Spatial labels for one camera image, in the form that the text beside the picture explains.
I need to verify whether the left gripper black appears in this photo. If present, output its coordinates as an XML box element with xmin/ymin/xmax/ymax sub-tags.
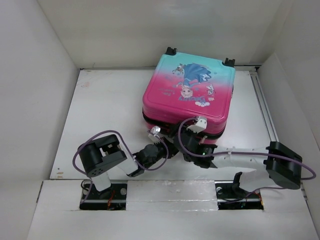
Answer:
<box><xmin>143</xmin><ymin>136</ymin><xmax>179</xmax><ymax>169</ymax></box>

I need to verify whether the pink teal kids suitcase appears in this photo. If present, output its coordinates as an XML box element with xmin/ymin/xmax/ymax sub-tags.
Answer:
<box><xmin>142</xmin><ymin>47</ymin><xmax>236</xmax><ymax>144</ymax></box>

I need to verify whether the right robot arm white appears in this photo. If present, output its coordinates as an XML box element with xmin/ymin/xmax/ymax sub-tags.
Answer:
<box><xmin>174</xmin><ymin>124</ymin><xmax>302</xmax><ymax>198</ymax></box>

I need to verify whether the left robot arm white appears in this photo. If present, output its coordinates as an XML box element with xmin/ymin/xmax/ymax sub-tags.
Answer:
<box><xmin>72</xmin><ymin>127</ymin><xmax>179</xmax><ymax>199</ymax></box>

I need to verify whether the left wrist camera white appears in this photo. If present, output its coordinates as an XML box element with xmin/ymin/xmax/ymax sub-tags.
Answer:
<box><xmin>148</xmin><ymin>126</ymin><xmax>161</xmax><ymax>143</ymax></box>

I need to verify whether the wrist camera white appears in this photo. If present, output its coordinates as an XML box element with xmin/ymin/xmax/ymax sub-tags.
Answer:
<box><xmin>187</xmin><ymin>116</ymin><xmax>207</xmax><ymax>134</ymax></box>
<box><xmin>148</xmin><ymin>126</ymin><xmax>161</xmax><ymax>143</ymax></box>

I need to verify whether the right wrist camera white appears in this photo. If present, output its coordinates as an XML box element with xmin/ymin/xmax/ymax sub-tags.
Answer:
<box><xmin>187</xmin><ymin>116</ymin><xmax>207</xmax><ymax>134</ymax></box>

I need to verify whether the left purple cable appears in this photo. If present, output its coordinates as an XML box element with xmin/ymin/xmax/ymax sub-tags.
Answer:
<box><xmin>72</xmin><ymin>129</ymin><xmax>169</xmax><ymax>203</ymax></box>

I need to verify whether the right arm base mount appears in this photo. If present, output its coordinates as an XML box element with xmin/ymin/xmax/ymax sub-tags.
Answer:
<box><xmin>215</xmin><ymin>180</ymin><xmax>264</xmax><ymax>211</ymax></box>

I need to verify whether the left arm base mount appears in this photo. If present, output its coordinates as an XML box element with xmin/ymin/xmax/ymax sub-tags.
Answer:
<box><xmin>79</xmin><ymin>180</ymin><xmax>128</xmax><ymax>211</ymax></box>

